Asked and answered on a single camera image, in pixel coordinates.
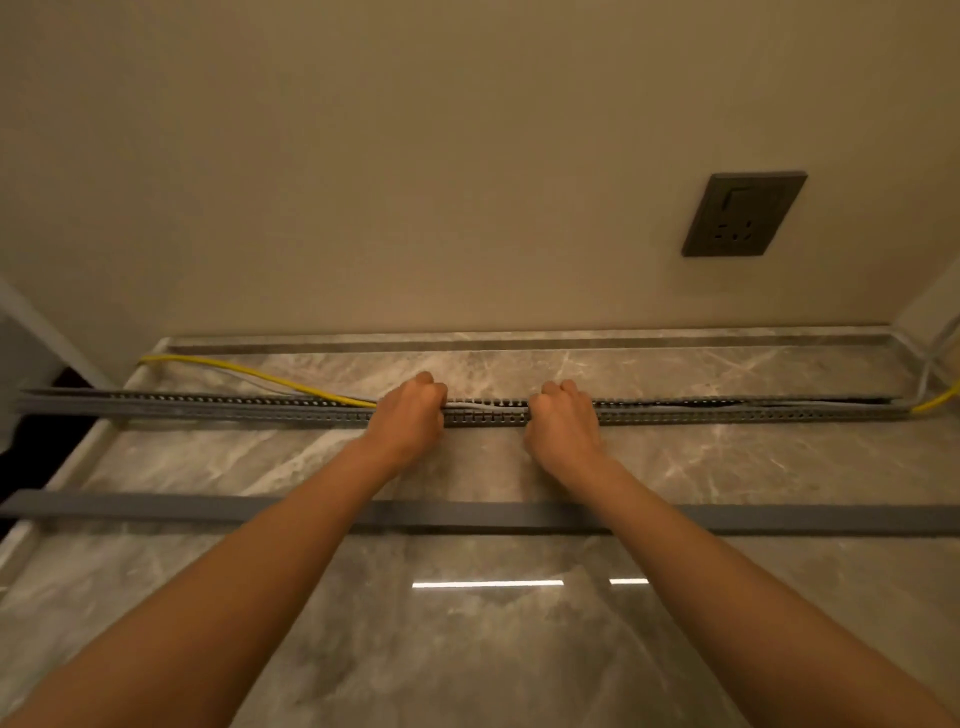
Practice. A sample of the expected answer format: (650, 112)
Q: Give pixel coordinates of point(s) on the person's right forearm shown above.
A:
(742, 600)

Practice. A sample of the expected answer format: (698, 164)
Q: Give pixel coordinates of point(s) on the person's left hand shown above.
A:
(405, 429)

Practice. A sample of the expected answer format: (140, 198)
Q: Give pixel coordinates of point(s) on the person's right hand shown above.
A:
(564, 433)

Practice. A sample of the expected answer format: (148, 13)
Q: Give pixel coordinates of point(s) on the person's right fingers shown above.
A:
(561, 391)

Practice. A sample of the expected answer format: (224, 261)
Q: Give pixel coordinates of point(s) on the person's left fingers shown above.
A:
(424, 386)

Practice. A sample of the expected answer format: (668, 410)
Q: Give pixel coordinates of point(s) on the dark grey wall socket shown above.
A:
(742, 213)

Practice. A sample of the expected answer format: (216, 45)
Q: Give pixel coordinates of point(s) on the person's left forearm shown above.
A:
(217, 600)

